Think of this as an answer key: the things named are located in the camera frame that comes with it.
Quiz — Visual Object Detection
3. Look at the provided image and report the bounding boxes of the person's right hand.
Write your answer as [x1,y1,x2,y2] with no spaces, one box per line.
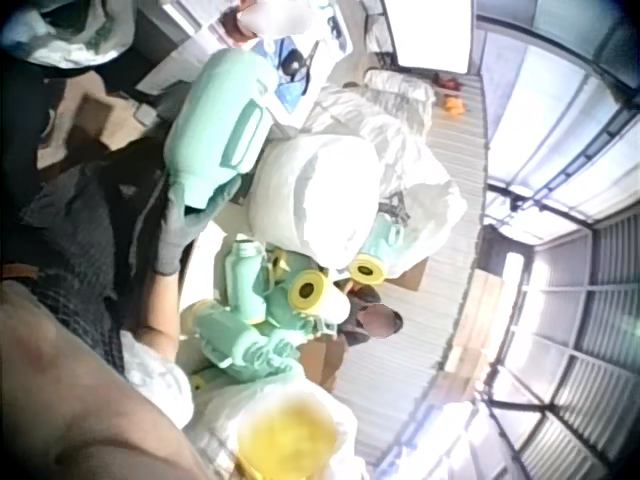
[153,170,245,277]

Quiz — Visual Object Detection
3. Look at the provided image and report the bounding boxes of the large green plastic jug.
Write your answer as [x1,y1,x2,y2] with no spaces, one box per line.
[163,48,277,212]

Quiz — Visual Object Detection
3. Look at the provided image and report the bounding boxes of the green jug without lid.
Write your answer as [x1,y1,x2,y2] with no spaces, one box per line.
[223,239,267,324]

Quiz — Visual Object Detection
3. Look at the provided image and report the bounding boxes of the black mesh fabric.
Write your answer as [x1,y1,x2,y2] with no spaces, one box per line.
[18,149,169,374]

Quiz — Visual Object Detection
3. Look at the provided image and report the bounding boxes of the green jug lying sideways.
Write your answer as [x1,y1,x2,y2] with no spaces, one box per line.
[192,299,306,384]

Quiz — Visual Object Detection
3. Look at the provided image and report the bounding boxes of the flat brown cardboard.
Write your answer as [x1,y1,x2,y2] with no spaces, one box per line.
[38,92,147,169]

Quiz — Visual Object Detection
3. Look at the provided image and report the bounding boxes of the round stuffed white sack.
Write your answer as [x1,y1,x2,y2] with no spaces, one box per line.
[248,133,382,274]

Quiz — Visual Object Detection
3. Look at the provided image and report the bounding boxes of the white sack with yellow lids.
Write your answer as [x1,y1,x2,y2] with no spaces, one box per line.
[183,368,362,480]

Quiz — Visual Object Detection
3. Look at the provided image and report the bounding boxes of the pale grey bag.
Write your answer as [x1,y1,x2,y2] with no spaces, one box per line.
[0,0,137,71]

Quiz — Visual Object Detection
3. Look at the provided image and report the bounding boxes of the crumpled white sack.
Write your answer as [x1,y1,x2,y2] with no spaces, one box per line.
[304,84,470,281]

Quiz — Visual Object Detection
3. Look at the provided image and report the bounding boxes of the flat white sack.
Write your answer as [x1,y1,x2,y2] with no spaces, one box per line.
[363,68,437,147]

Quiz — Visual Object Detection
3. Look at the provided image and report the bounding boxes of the orange object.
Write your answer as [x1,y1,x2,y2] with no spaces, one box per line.
[441,95,467,119]

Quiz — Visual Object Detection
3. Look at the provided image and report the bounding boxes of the stack of brown cartons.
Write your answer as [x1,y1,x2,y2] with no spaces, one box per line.
[443,268,522,402]

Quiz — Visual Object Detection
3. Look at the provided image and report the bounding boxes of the red object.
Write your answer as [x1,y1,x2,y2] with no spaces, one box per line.
[433,72,464,95]

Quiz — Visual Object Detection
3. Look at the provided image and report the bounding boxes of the white board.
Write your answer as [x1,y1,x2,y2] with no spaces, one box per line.
[392,0,475,76]

